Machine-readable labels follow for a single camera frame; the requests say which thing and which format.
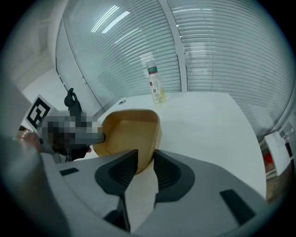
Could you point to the person's left forearm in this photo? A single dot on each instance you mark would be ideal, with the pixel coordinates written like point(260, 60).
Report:
point(26, 137)

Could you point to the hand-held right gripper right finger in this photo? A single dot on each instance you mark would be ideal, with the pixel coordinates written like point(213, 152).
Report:
point(175, 176)

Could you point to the white table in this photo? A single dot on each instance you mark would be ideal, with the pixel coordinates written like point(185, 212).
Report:
point(208, 129)

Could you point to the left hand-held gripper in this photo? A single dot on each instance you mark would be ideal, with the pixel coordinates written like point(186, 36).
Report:
point(38, 111)

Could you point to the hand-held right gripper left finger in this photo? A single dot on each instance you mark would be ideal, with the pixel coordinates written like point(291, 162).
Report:
point(115, 171)

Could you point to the clear plastic drink bottle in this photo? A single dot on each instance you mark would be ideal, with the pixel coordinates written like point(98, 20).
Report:
point(156, 88)

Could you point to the yellow square plastic bowl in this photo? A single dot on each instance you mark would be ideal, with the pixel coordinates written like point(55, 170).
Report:
point(131, 136)

